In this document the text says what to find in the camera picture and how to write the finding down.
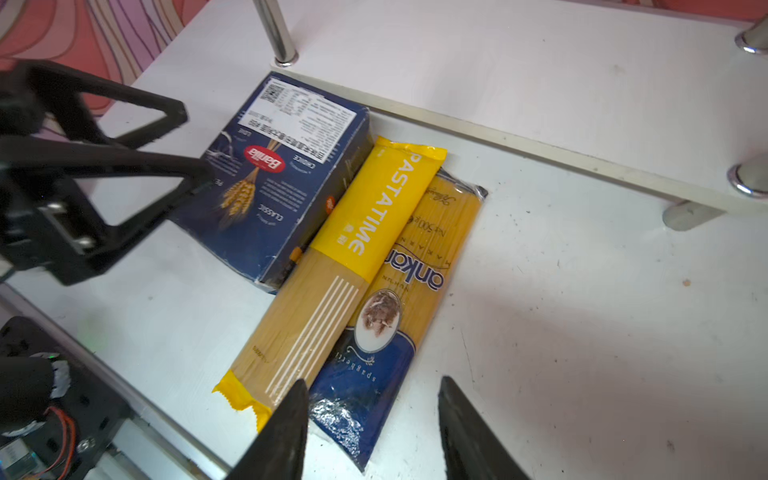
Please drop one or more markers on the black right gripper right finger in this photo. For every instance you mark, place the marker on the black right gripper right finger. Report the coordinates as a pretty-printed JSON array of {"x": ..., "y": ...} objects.
[{"x": 471, "y": 449}]

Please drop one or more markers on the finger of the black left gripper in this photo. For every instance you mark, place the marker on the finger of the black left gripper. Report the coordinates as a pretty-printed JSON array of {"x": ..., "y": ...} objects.
[
  {"x": 76, "y": 209},
  {"x": 39, "y": 96}
]

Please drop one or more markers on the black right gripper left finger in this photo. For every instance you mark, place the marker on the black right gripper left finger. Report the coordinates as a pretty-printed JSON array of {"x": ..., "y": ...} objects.
[{"x": 278, "y": 451}]

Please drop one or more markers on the clear blue spaghetti pack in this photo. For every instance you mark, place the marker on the clear blue spaghetti pack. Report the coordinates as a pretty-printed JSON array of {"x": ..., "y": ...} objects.
[{"x": 353, "y": 394}]

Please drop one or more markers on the dark blue Barilla pasta box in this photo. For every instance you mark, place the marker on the dark blue Barilla pasta box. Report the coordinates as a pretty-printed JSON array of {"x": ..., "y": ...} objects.
[{"x": 281, "y": 165}]

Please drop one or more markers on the yellow Pastatime spaghetti pack left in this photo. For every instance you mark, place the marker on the yellow Pastatime spaghetti pack left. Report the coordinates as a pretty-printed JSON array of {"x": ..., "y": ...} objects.
[{"x": 295, "y": 335}]

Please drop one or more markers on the white two-tier shelf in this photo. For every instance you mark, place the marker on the white two-tier shelf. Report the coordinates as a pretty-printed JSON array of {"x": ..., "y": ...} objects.
[{"x": 661, "y": 101}]

